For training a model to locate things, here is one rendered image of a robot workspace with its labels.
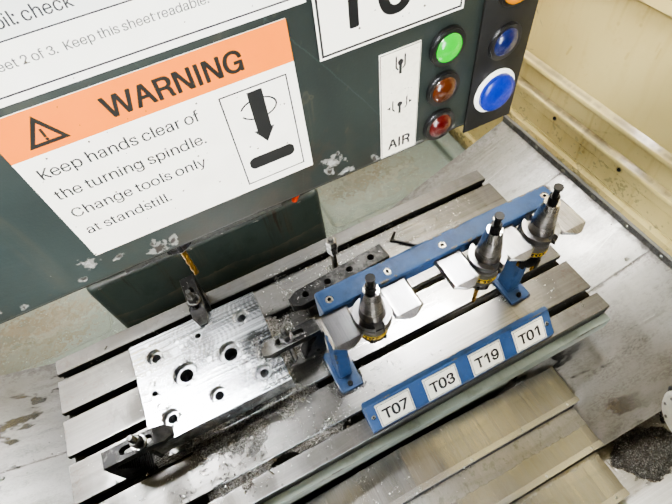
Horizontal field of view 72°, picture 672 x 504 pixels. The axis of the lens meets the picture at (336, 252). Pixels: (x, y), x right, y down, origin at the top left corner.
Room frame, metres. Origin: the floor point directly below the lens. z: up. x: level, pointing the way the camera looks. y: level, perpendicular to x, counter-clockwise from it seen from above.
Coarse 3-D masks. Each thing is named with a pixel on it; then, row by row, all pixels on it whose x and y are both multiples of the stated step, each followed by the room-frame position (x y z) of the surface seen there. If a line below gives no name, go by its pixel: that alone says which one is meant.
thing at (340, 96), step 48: (480, 0) 0.28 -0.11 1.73; (192, 48) 0.22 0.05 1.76; (384, 48) 0.26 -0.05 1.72; (48, 96) 0.20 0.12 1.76; (336, 96) 0.25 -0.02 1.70; (336, 144) 0.24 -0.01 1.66; (0, 192) 0.18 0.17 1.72; (288, 192) 0.23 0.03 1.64; (0, 240) 0.18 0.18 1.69; (48, 240) 0.18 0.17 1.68; (144, 240) 0.20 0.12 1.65; (192, 240) 0.21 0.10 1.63; (0, 288) 0.17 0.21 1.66; (48, 288) 0.18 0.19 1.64
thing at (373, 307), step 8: (368, 296) 0.32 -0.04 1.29; (376, 296) 0.32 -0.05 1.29; (360, 304) 0.33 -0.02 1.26; (368, 304) 0.32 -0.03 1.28; (376, 304) 0.32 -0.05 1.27; (384, 304) 0.33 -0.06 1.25; (360, 312) 0.33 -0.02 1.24; (368, 312) 0.32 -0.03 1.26; (376, 312) 0.32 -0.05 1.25; (384, 312) 0.32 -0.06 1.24; (368, 320) 0.31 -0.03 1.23; (376, 320) 0.31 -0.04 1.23
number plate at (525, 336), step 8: (536, 320) 0.39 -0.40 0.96; (520, 328) 0.37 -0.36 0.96; (528, 328) 0.37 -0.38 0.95; (536, 328) 0.37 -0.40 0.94; (544, 328) 0.37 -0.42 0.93; (512, 336) 0.36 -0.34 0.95; (520, 336) 0.36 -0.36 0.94; (528, 336) 0.36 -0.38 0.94; (536, 336) 0.36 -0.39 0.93; (544, 336) 0.36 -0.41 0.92; (520, 344) 0.35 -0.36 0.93; (528, 344) 0.35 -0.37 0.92
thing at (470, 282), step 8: (448, 256) 0.42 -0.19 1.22; (456, 256) 0.41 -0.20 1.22; (464, 256) 0.41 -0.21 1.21; (440, 264) 0.40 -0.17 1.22; (448, 264) 0.40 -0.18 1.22; (456, 264) 0.40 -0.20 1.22; (464, 264) 0.40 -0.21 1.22; (448, 272) 0.39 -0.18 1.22; (456, 272) 0.38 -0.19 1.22; (464, 272) 0.38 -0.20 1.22; (472, 272) 0.38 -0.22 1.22; (448, 280) 0.37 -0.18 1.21; (456, 280) 0.37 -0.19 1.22; (464, 280) 0.37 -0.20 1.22; (472, 280) 0.36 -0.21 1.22; (456, 288) 0.36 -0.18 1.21; (464, 288) 0.35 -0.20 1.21
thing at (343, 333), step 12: (336, 312) 0.35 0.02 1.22; (348, 312) 0.34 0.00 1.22; (324, 324) 0.33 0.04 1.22; (336, 324) 0.33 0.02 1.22; (348, 324) 0.32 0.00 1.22; (336, 336) 0.31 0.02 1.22; (348, 336) 0.30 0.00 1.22; (360, 336) 0.30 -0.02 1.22; (336, 348) 0.29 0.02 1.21; (348, 348) 0.28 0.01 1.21
